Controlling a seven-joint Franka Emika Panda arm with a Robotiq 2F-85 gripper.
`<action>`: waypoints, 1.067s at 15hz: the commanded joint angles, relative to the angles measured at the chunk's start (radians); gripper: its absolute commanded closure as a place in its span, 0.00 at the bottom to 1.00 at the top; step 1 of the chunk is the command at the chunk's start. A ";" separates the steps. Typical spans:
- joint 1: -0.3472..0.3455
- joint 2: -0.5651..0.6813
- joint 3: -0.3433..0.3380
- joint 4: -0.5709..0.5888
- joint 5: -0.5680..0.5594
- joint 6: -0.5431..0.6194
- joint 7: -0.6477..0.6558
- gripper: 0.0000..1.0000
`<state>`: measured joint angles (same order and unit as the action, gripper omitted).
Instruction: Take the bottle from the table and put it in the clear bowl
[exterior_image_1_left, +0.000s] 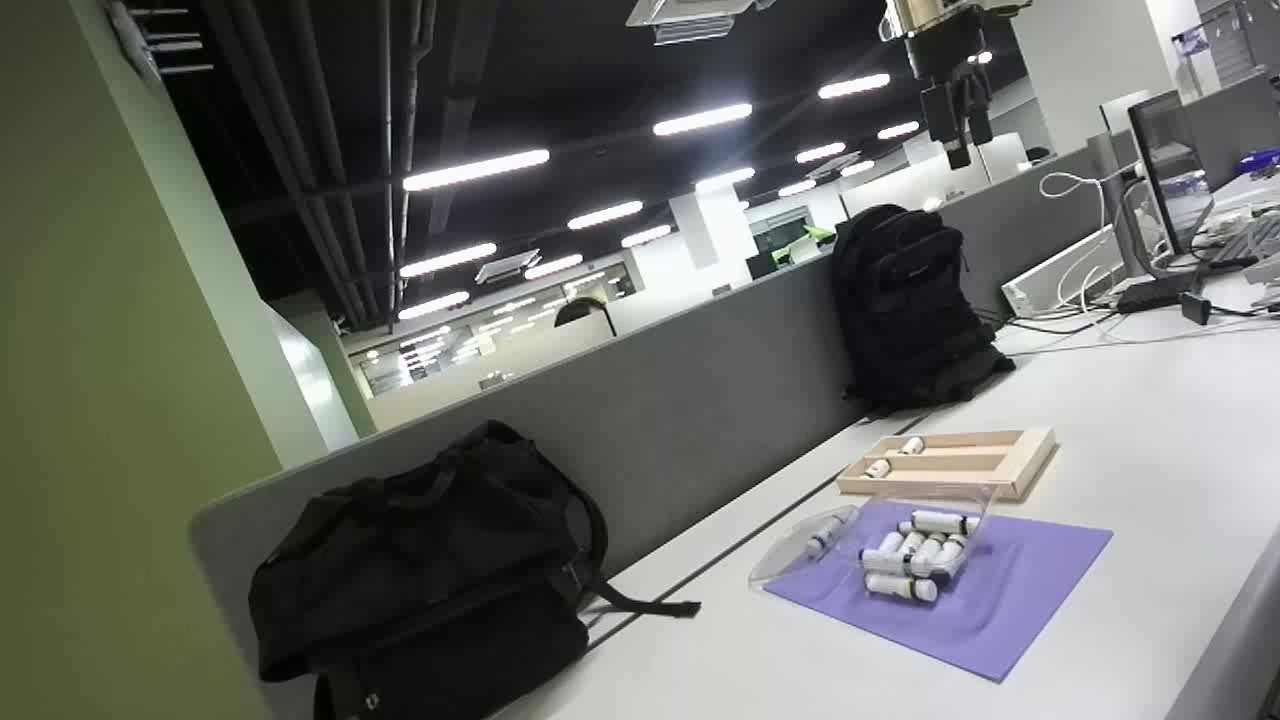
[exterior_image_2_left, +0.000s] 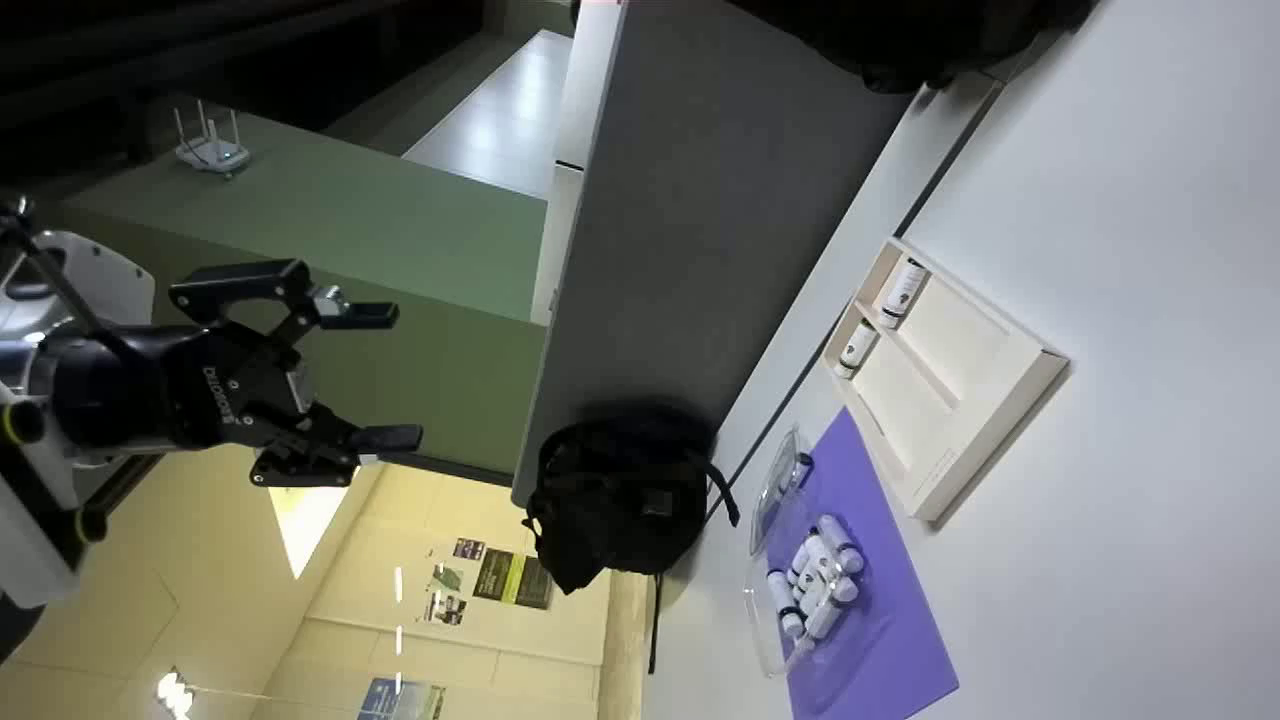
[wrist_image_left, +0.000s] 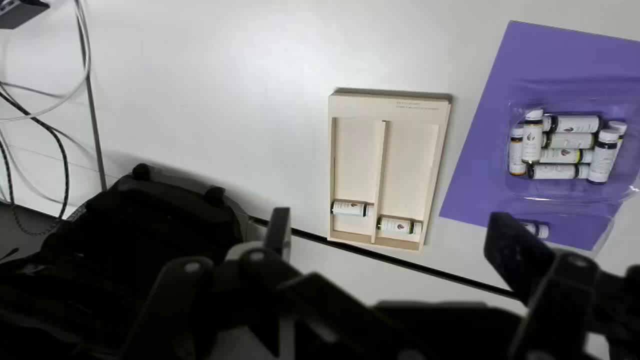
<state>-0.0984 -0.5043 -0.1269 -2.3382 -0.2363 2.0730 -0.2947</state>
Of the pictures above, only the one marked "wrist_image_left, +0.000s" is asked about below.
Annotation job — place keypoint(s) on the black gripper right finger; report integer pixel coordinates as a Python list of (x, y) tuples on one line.
[(540, 276)]

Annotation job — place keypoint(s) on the white bottle upright left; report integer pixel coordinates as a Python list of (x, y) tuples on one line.
[(533, 135)]

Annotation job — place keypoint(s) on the small white bottle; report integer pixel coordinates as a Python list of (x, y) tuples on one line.
[(537, 228)]

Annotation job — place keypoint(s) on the beige wooden tray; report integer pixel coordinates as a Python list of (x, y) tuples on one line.
[(384, 150)]

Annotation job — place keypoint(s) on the clear plastic bowl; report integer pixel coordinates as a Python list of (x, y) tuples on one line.
[(614, 100)]

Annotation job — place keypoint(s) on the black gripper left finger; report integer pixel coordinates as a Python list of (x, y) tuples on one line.
[(268, 233)]

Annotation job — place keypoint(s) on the white bottle in tray right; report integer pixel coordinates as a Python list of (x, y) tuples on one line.
[(396, 227)]

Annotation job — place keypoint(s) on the white bottle second row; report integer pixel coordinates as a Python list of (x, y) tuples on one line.
[(569, 141)]

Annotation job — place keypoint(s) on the white bottle upright right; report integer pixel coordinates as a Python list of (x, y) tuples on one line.
[(605, 154)]

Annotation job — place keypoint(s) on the white bottle bottom row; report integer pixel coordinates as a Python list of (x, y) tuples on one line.
[(550, 172)]

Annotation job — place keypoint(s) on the white bottle in tray left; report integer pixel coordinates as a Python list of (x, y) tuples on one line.
[(348, 209)]

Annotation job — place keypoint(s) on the white bottle upright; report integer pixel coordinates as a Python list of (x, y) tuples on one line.
[(533, 135), (605, 154)]

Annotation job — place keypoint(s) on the purple paper mat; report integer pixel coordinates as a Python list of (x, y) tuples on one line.
[(479, 183)]

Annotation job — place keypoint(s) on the black backpack near robot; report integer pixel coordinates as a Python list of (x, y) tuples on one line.
[(147, 218)]

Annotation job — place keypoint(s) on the white bottle in tray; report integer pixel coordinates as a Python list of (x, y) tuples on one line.
[(396, 227), (348, 209)]

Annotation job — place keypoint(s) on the white bottle top row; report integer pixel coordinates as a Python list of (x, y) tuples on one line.
[(577, 125)]

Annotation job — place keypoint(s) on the white bottle third row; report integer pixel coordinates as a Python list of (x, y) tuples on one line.
[(560, 156)]

